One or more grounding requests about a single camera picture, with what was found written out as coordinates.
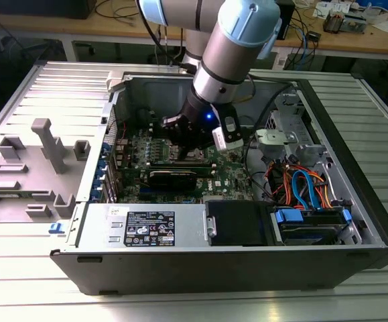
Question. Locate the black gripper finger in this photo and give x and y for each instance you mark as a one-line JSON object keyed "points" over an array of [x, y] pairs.
{"points": [[172, 122], [203, 144]]}

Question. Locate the hard disk blue carrier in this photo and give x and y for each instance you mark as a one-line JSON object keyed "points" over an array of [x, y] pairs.
{"points": [[309, 228]]}

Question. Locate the dark office chair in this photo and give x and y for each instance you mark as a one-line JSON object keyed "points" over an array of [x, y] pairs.
{"points": [[12, 67]]}

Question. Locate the grey parts rack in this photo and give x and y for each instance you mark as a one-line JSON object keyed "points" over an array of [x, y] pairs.
{"points": [[39, 188]]}

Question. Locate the metal CPU cooler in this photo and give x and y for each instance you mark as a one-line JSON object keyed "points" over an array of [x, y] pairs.
{"points": [[334, 21]]}

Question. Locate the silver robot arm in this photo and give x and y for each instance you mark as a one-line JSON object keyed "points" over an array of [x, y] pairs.
{"points": [[227, 50]]}

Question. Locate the small blue plastic clip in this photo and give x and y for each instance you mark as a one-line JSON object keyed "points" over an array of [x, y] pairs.
{"points": [[55, 228]]}

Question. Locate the wooden desk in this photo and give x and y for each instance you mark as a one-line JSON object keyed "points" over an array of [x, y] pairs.
{"points": [[113, 27], [347, 42]]}

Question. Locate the black PC case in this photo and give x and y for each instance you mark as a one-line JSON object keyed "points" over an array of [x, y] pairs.
{"points": [[213, 271]]}

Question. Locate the black graphics card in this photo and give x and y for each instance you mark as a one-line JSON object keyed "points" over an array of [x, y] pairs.
{"points": [[172, 179]]}

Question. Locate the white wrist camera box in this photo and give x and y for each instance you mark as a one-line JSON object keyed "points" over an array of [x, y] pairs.
{"points": [[227, 141]]}

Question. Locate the pale blue teach pendant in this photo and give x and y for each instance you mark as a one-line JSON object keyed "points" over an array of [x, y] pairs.
{"points": [[269, 47]]}

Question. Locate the green RAM stick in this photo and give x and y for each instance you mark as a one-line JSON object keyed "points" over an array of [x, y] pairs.
{"points": [[180, 164]]}

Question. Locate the blue expansion slot clip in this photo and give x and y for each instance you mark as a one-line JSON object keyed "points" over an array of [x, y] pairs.
{"points": [[95, 196], [98, 181], [105, 149], [101, 165]]}

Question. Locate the green motherboard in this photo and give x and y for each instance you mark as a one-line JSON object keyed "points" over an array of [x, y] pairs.
{"points": [[234, 174]]}

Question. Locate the silver power supply unit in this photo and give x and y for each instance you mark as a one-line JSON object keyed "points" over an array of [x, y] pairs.
{"points": [[187, 228]]}

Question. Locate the small black adapter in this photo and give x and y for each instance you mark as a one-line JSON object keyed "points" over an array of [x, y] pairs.
{"points": [[313, 35]]}

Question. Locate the black computer box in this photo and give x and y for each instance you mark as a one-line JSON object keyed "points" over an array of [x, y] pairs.
{"points": [[43, 8]]}

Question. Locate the grey electronic device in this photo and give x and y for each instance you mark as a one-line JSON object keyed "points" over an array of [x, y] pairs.
{"points": [[356, 20]]}

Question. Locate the tall black box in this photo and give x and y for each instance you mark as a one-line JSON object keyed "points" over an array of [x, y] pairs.
{"points": [[287, 20]]}

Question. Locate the silver drive cage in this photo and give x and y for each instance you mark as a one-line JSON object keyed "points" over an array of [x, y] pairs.
{"points": [[291, 141]]}

